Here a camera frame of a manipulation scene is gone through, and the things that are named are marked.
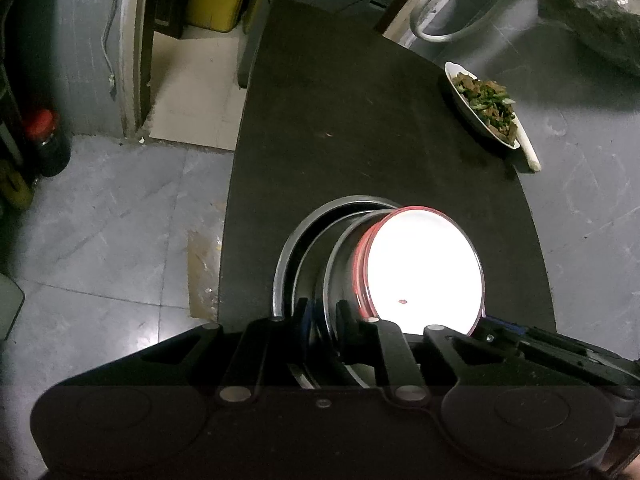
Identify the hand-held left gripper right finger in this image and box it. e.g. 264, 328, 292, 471
337, 300, 561, 407

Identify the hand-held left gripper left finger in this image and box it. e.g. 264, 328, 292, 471
75, 297, 319, 407

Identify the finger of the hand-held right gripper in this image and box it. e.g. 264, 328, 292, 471
482, 327, 601, 379
485, 314, 621, 361

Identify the steel bowl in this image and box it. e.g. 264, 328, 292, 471
321, 209, 396, 391

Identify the white plate of stir-fry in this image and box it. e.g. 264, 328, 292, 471
444, 61, 522, 151

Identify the dark wooden door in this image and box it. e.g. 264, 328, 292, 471
135, 0, 188, 131

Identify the red-capped dark bottle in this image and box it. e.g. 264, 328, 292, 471
25, 107, 72, 178

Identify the yellow container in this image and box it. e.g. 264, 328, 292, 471
0, 160, 33, 211

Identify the plastic bag of dried greens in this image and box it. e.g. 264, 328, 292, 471
537, 0, 640, 78

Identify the yellow plastic jerrycan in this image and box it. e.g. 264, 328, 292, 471
185, 0, 251, 33

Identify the white flexible hose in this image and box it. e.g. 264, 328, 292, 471
409, 0, 538, 43

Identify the white wall cable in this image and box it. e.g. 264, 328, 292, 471
101, 0, 132, 98

